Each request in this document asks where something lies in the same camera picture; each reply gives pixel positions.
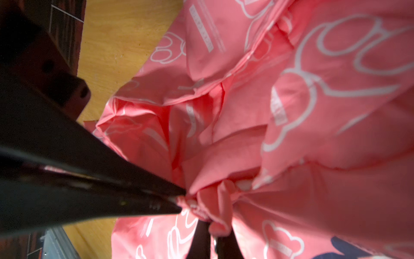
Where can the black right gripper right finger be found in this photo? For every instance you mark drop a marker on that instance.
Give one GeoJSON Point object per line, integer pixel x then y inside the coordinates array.
{"type": "Point", "coordinates": [227, 247]}

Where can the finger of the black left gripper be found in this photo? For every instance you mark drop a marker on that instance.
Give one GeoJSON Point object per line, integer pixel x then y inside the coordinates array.
{"type": "Point", "coordinates": [36, 130]}
{"type": "Point", "coordinates": [34, 198]}

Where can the pink printed jacket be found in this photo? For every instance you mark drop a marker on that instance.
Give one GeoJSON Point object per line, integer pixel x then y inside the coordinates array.
{"type": "Point", "coordinates": [289, 123]}

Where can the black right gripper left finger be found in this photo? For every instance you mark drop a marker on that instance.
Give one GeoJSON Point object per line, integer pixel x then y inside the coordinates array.
{"type": "Point", "coordinates": [201, 244]}

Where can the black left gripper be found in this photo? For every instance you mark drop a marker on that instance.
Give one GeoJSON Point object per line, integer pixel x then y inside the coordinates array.
{"type": "Point", "coordinates": [30, 53]}

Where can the aluminium front rail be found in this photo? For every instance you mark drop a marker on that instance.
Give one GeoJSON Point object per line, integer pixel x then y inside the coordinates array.
{"type": "Point", "coordinates": [51, 243]}

